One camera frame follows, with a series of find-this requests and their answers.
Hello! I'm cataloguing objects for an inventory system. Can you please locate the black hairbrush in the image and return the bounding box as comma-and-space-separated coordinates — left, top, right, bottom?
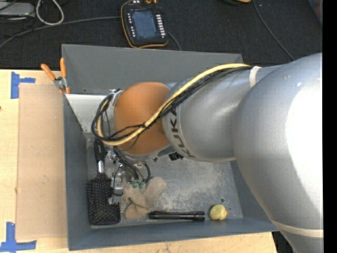
86, 138, 122, 226

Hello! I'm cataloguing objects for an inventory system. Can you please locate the beige plush toy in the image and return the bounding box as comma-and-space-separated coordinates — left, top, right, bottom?
120, 176, 168, 220

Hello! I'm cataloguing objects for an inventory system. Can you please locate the black marker pen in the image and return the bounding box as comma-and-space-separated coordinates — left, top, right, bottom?
148, 210, 206, 222

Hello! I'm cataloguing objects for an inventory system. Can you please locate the pale cardboard board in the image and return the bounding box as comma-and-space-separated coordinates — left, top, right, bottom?
15, 84, 68, 241

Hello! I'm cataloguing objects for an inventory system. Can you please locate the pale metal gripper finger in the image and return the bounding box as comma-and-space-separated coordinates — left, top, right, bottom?
114, 170, 125, 197
107, 179, 118, 206

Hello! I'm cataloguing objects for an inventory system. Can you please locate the yellow toy duck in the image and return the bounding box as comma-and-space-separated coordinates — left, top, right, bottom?
209, 203, 229, 221

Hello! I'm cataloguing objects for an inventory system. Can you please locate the grey metal bin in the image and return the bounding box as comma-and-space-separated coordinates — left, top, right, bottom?
61, 44, 279, 251

